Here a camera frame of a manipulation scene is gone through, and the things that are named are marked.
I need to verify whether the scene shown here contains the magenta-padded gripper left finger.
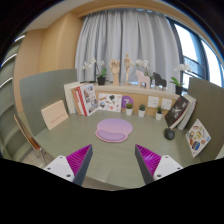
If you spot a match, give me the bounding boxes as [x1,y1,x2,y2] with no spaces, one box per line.
[43,143,94,187]

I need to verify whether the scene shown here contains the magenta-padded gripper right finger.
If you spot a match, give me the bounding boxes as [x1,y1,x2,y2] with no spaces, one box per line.
[134,143,184,185]

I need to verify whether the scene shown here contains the black computer mouse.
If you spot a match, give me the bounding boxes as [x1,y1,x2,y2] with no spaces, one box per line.
[163,127,176,141]

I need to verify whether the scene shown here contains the purple mouse pad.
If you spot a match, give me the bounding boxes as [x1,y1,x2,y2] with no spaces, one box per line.
[94,117,134,144]

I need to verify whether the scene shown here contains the small succulent in white pot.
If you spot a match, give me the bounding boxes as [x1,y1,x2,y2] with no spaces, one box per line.
[155,105,164,121]
[124,102,134,117]
[137,104,147,118]

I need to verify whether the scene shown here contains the beige card board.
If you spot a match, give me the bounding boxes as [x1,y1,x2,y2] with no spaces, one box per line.
[40,99,70,131]

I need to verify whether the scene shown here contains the colourful sticker sheet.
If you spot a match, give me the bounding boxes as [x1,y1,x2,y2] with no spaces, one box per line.
[185,118,212,159]

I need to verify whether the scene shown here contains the black book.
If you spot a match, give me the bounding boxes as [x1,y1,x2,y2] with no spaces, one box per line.
[164,95,190,129]

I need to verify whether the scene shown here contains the red white photo magazine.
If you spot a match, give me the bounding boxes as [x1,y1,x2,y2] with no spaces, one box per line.
[75,83,100,117]

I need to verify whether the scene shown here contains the white books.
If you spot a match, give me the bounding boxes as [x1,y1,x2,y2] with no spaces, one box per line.
[177,94,198,131]
[63,81,83,115]

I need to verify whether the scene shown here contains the purple round number sign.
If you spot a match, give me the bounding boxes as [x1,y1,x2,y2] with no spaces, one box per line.
[120,95,135,110]

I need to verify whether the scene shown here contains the white sticker sheet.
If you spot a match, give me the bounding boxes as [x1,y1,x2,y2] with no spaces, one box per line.
[97,92,123,113]

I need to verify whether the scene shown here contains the wooden desk back ledge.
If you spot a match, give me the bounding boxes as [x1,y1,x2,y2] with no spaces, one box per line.
[83,82,181,118]

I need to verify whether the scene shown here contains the white orchid in black pot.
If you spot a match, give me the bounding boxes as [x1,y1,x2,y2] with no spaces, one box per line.
[134,58,154,81]
[169,63,193,96]
[82,58,108,86]

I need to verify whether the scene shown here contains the green desk partition panel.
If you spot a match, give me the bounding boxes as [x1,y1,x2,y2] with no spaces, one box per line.
[186,77,224,163]
[18,68,78,137]

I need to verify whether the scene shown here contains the black horse figure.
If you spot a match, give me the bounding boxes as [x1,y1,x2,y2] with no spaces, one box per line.
[152,71,168,90]

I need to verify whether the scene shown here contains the pink horse figure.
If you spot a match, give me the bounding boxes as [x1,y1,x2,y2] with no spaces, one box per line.
[134,69,152,90]

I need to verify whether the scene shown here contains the grey-green shelf unit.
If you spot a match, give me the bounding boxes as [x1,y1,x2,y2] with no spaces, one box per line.
[0,33,34,161]

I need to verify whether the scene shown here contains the wooden hand model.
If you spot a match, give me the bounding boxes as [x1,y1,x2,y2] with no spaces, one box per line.
[109,59,121,87]

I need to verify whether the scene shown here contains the wooden mannequin figure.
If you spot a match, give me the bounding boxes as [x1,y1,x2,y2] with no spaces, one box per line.
[123,53,135,85]

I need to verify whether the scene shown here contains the dark framed window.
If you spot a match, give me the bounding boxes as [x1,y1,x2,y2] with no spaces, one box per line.
[166,16,224,98]

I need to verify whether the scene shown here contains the grey curtain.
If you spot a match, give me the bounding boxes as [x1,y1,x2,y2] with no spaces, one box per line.
[74,8,183,84]

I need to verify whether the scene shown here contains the white wall socket plate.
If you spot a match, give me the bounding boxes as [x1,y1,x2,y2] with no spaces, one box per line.
[147,95,160,109]
[161,98,173,111]

